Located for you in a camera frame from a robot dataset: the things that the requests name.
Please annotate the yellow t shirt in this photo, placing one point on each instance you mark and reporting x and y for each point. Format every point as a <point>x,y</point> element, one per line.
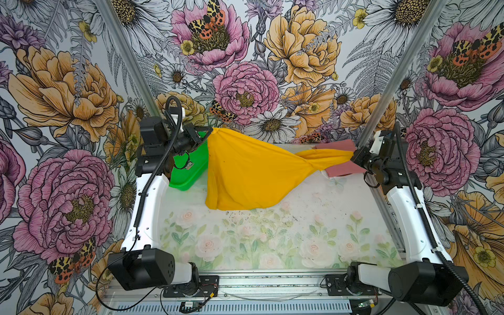
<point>245,173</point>

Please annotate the right aluminium corner post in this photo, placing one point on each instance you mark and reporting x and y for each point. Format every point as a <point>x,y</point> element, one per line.
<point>425,27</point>

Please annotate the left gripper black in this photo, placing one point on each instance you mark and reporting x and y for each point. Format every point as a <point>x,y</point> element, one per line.
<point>192,132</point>

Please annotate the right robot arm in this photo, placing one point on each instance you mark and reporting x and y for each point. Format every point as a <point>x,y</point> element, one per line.
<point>428,276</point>

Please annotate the green plastic basket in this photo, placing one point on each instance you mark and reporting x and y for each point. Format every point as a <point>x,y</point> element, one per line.
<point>189,168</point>

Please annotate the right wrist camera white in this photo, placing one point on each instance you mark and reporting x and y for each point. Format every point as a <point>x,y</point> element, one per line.
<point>384,143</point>

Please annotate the folded pink t shirt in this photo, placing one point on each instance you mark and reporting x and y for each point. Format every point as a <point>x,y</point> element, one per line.
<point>345,166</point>

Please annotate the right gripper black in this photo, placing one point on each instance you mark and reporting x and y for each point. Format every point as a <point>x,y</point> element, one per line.
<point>359,155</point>

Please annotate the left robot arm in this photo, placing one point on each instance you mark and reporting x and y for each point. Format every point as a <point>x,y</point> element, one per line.
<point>141,263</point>

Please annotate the left aluminium corner post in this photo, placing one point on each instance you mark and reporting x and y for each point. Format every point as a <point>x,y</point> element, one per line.
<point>122,45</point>

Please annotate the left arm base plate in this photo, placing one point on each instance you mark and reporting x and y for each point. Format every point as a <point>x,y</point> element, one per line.
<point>206,286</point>

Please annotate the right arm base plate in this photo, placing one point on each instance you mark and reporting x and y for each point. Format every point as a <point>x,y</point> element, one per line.
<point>335,285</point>

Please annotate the aluminium corner post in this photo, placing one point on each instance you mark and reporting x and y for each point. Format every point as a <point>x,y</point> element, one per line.
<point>122,45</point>
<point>425,27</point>

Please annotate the aluminium front rail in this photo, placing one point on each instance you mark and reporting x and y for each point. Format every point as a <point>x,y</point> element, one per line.
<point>266,292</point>

